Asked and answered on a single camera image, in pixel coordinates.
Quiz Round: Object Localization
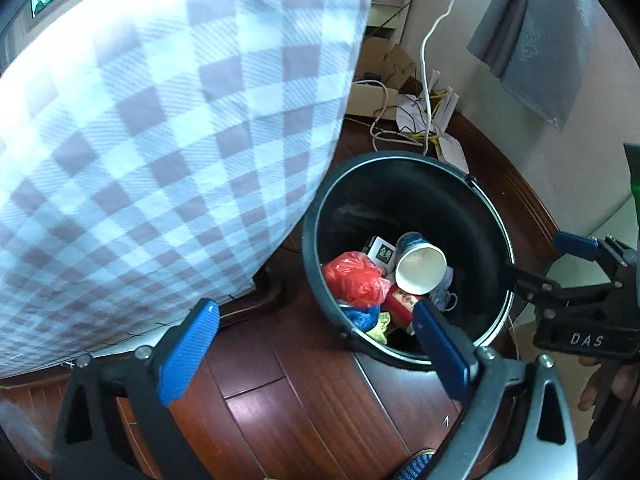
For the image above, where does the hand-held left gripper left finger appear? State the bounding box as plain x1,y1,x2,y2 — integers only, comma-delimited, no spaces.
50,298,222,480

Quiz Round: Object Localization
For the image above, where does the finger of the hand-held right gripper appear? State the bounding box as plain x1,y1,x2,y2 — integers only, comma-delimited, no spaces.
500,260,566,306
554,231,636,281

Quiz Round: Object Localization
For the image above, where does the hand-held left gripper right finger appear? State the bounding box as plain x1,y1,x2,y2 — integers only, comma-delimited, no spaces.
411,299,580,480

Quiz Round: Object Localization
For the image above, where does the blue and white paper cup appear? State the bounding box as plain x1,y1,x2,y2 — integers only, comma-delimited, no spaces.
395,231,448,296

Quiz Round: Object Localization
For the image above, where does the green and white carton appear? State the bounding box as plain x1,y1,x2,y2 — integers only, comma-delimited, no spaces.
365,236,399,272

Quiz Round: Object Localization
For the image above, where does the orange plastic bag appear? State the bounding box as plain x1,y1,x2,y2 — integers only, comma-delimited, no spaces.
321,251,392,309

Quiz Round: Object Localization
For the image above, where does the black bucket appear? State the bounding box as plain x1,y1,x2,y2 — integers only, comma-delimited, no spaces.
301,150,516,372

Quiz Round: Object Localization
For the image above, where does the person's right hand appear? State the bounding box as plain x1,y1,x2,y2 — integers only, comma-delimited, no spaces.
577,360,640,413

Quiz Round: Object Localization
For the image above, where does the blue patterned slipper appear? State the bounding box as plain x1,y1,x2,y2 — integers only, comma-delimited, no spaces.
395,449,436,480

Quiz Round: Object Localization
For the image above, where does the white router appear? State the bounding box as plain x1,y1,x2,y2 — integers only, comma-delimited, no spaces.
397,70,471,176

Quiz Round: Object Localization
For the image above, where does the checked tablecloth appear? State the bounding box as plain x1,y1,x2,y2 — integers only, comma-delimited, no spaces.
0,0,373,378

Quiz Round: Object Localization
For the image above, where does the cardboard box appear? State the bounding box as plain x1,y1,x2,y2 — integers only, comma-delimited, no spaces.
347,35,426,118

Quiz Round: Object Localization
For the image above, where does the tangle of cables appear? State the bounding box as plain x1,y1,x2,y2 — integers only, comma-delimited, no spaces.
370,80,451,158

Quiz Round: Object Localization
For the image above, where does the white hanging cable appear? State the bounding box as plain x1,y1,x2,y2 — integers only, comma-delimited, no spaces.
419,0,457,158

